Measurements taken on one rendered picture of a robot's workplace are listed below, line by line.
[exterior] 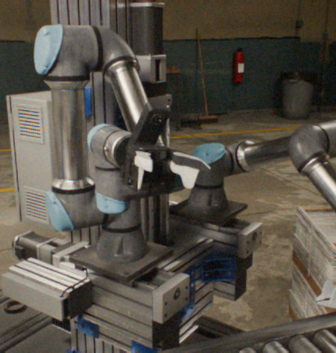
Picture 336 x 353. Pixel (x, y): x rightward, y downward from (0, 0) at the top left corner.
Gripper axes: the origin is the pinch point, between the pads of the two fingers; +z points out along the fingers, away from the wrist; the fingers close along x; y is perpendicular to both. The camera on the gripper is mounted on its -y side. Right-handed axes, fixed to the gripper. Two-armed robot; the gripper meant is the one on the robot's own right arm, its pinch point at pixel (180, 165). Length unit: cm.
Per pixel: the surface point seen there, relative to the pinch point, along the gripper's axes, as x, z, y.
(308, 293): -86, -43, 55
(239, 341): -24.3, -5.7, 40.7
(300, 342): -36, 1, 39
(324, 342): -41, 2, 39
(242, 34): -480, -628, -79
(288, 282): -168, -132, 102
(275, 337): -32, -3, 40
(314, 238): -82, -42, 34
